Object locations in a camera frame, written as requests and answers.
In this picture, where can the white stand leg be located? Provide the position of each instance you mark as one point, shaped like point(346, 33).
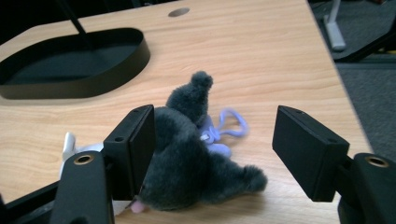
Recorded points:
point(334, 31)

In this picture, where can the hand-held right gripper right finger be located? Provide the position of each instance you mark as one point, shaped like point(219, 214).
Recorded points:
point(306, 152)

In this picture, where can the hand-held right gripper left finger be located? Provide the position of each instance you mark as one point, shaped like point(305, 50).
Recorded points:
point(130, 155)

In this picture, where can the white plastic object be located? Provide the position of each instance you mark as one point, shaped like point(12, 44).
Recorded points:
point(69, 146)

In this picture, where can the black stand base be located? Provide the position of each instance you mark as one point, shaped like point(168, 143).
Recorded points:
point(367, 46)

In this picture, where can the thin black rod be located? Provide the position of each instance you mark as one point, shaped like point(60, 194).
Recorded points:
point(74, 21)

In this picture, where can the black oval tray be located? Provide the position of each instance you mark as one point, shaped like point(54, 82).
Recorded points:
point(77, 62)

